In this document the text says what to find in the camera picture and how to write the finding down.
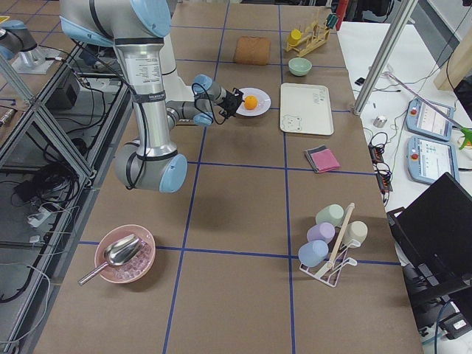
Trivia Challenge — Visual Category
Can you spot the pink bowl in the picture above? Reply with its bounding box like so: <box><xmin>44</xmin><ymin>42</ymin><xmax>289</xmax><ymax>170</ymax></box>
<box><xmin>94</xmin><ymin>224</ymin><xmax>156</xmax><ymax>284</ymax></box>

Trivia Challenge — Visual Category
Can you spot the black power strip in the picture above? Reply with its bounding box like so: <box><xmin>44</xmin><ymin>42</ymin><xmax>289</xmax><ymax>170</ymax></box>
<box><xmin>369</xmin><ymin>145</ymin><xmax>393</xmax><ymax>194</ymax></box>

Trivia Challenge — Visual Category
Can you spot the orange fruit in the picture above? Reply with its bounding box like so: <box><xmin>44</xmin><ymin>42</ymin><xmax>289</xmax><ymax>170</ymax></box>
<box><xmin>244</xmin><ymin>95</ymin><xmax>258</xmax><ymax>111</ymax></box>

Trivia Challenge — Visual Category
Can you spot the pink cloth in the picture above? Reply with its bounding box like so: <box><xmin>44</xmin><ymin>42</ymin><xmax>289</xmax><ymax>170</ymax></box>
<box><xmin>311</xmin><ymin>149</ymin><xmax>341</xmax><ymax>173</ymax></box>

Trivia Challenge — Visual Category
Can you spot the purple cup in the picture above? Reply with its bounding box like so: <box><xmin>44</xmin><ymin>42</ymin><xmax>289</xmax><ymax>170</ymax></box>
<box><xmin>307</xmin><ymin>222</ymin><xmax>336</xmax><ymax>243</ymax></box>

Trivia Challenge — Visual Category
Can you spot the black laptop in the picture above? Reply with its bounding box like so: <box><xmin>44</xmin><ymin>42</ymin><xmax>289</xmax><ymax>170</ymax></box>
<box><xmin>387</xmin><ymin>173</ymin><xmax>471</xmax><ymax>313</ymax></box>

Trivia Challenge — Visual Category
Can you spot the green bowl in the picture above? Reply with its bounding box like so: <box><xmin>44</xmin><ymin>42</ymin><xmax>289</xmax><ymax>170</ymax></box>
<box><xmin>288</xmin><ymin>58</ymin><xmax>313</xmax><ymax>77</ymax></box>

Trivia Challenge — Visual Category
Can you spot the wooden drying rack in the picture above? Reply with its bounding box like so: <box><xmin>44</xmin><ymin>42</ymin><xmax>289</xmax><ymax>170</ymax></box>
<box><xmin>284</xmin><ymin>9</ymin><xmax>331</xmax><ymax>58</ymax></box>

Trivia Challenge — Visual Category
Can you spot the metal scoop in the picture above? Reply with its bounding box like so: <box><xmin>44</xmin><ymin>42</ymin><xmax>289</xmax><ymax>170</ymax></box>
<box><xmin>77</xmin><ymin>234</ymin><xmax>143</xmax><ymax>286</ymax></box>

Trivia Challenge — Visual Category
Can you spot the upper teach pendant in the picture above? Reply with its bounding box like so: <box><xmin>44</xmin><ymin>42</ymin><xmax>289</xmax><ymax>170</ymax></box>
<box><xmin>406</xmin><ymin>98</ymin><xmax>452</xmax><ymax>142</ymax></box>

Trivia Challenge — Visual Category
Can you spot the teach pendant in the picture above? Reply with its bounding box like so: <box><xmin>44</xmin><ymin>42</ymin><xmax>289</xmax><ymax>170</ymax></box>
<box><xmin>406</xmin><ymin>98</ymin><xmax>452</xmax><ymax>142</ymax></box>
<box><xmin>406</xmin><ymin>136</ymin><xmax>460</xmax><ymax>184</ymax></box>

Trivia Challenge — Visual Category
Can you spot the beige cup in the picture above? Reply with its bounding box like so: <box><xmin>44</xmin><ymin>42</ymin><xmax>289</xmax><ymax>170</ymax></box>
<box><xmin>342</xmin><ymin>221</ymin><xmax>368</xmax><ymax>245</ymax></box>

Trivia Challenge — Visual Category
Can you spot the aluminium post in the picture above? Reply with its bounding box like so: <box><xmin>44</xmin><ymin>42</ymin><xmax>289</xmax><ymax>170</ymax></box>
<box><xmin>352</xmin><ymin>0</ymin><xmax>418</xmax><ymax>116</ymax></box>

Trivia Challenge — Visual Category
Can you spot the green cup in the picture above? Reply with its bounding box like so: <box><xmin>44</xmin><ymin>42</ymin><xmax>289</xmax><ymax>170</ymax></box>
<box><xmin>315</xmin><ymin>204</ymin><xmax>344</xmax><ymax>227</ymax></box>

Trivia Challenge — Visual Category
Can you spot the white cup rack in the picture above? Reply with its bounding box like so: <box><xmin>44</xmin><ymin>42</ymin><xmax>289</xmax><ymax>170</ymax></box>
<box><xmin>299</xmin><ymin>203</ymin><xmax>361</xmax><ymax>288</ymax></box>

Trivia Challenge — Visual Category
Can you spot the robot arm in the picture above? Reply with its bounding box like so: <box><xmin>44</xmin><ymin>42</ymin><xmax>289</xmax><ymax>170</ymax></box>
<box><xmin>60</xmin><ymin>1</ymin><xmax>187</xmax><ymax>193</ymax></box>
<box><xmin>166</xmin><ymin>74</ymin><xmax>243</xmax><ymax>130</ymax></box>

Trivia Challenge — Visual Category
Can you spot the white round plate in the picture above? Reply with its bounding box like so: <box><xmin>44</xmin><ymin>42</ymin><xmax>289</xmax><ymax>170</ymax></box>
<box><xmin>237</xmin><ymin>87</ymin><xmax>271</xmax><ymax>117</ymax></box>

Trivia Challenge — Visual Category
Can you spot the grey cloth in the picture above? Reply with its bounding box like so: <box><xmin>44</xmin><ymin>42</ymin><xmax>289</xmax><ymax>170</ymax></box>
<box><xmin>305</xmin><ymin>145</ymin><xmax>329</xmax><ymax>173</ymax></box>

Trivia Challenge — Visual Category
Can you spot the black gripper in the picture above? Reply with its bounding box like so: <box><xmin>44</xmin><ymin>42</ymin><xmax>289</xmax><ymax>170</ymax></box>
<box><xmin>217</xmin><ymin>88</ymin><xmax>243</xmax><ymax>118</ymax></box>

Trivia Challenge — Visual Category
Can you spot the cream bear tray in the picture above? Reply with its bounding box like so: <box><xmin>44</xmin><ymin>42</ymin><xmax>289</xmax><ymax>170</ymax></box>
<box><xmin>280</xmin><ymin>83</ymin><xmax>334</xmax><ymax>136</ymax></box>

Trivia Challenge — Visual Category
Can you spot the wooden cutting board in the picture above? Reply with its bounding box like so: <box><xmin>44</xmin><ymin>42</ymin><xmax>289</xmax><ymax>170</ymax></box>
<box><xmin>233</xmin><ymin>36</ymin><xmax>271</xmax><ymax>66</ymax></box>

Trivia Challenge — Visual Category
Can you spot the yellow mug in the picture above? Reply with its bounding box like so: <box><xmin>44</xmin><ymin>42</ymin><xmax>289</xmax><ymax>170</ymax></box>
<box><xmin>287</xmin><ymin>29</ymin><xmax>302</xmax><ymax>46</ymax></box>

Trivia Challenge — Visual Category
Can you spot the blue cup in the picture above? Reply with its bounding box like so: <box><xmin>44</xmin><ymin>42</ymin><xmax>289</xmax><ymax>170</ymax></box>
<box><xmin>298</xmin><ymin>240</ymin><xmax>329</xmax><ymax>268</ymax></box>

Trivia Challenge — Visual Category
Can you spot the lower teach pendant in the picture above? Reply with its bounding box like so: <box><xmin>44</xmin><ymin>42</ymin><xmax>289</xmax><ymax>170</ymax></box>
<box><xmin>406</xmin><ymin>136</ymin><xmax>460</xmax><ymax>184</ymax></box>

